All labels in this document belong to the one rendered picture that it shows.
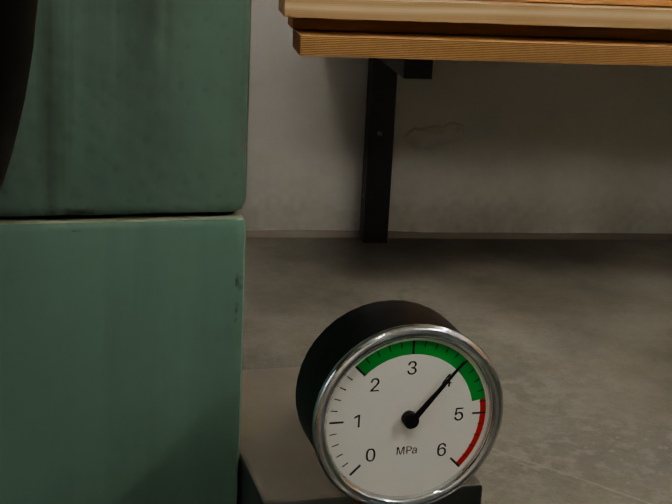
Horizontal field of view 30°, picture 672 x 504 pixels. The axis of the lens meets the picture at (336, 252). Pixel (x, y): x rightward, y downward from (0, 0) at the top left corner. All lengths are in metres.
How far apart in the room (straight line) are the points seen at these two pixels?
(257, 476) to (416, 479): 0.07
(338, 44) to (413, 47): 0.15
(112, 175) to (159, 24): 0.05
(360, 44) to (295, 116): 0.56
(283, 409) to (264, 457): 0.04
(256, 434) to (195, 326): 0.06
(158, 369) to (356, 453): 0.08
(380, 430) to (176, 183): 0.11
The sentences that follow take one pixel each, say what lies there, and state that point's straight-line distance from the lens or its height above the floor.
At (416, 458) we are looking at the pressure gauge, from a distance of 0.41.
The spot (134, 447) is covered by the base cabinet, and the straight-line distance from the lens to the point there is 0.45.
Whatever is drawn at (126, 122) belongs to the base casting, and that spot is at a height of 0.74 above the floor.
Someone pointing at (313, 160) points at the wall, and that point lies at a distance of 3.00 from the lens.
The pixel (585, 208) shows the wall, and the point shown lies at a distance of 3.19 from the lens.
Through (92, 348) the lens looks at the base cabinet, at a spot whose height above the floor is 0.66.
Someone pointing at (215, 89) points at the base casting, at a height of 0.75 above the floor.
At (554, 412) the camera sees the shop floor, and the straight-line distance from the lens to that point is 2.12.
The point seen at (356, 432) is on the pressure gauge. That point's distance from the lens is 0.39.
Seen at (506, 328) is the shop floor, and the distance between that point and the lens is 2.49.
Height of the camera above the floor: 0.82
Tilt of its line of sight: 16 degrees down
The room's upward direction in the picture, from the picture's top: 3 degrees clockwise
